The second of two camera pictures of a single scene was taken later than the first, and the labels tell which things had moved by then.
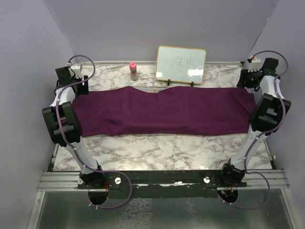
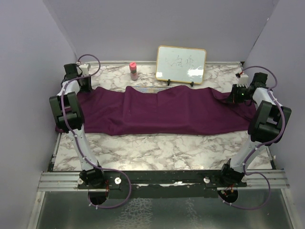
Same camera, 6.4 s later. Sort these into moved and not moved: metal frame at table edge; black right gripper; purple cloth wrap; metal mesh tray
Moved: black right gripper
Not moved: metal mesh tray; purple cloth wrap; metal frame at table edge
